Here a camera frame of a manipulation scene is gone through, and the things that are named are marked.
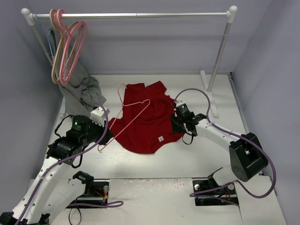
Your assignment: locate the thin pink wire hanger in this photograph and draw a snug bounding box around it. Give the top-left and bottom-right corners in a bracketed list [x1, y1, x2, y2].
[97, 83, 150, 153]

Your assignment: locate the red t shirt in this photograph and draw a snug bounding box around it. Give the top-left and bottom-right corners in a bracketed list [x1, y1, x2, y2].
[109, 81, 183, 154]

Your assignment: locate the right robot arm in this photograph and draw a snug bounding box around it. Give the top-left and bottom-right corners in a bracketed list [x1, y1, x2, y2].
[171, 101, 269, 193]

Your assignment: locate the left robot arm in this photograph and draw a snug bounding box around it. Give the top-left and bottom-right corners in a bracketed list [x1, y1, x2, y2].
[0, 115, 113, 225]

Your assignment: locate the grey t shirt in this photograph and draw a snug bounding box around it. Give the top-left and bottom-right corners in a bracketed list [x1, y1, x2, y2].
[58, 61, 106, 117]

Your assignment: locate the tan plastic hanger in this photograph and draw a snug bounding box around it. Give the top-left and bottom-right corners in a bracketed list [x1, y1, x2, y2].
[49, 9, 82, 87]

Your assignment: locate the pink plastic hanger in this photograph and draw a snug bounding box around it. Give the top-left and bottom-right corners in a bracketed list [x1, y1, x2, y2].
[57, 21, 86, 82]
[55, 8, 88, 86]

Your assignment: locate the white metal clothes rack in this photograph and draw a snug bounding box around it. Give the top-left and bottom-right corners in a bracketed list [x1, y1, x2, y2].
[21, 6, 238, 117]

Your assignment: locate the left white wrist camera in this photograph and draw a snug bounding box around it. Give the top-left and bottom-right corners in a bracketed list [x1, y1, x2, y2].
[90, 106, 110, 127]

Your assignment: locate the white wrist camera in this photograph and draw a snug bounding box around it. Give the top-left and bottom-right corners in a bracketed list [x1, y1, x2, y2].
[90, 106, 110, 127]
[173, 100, 185, 107]

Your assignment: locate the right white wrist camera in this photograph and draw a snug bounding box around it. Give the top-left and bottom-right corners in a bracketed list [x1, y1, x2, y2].
[173, 100, 185, 107]

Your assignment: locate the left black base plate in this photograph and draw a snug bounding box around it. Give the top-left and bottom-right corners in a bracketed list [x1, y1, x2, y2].
[67, 180, 109, 209]

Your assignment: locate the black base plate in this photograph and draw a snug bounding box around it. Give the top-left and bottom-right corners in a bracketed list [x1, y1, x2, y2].
[67, 180, 109, 209]
[192, 179, 239, 207]

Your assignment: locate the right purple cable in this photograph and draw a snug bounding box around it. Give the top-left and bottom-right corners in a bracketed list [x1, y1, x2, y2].
[173, 88, 277, 203]

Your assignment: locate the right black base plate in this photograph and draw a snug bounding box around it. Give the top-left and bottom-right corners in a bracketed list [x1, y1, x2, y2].
[192, 179, 239, 207]

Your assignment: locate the blue wire hanger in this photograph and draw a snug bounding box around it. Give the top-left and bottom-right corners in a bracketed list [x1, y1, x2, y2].
[30, 13, 58, 66]

